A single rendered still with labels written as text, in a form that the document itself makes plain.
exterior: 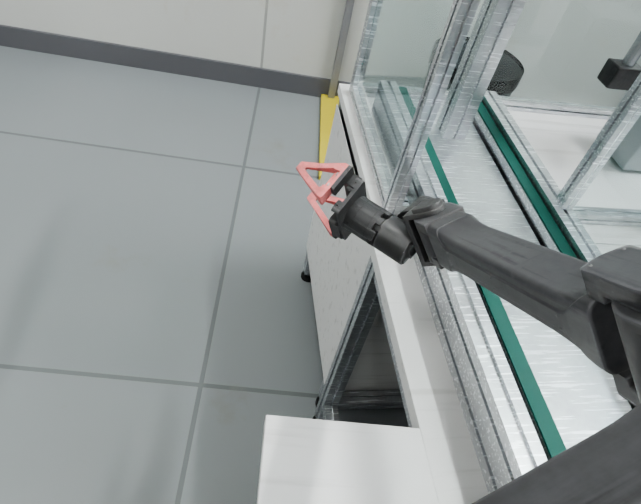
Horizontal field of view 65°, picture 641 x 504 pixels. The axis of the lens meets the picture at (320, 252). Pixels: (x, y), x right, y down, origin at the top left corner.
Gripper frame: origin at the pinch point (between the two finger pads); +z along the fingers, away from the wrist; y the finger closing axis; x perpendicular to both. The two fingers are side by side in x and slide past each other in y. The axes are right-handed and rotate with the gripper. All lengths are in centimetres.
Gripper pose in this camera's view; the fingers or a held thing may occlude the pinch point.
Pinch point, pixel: (308, 183)
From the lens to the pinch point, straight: 80.1
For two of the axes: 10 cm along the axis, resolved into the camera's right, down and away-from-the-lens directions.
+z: -7.8, -5.3, 3.3
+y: -1.4, -3.7, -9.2
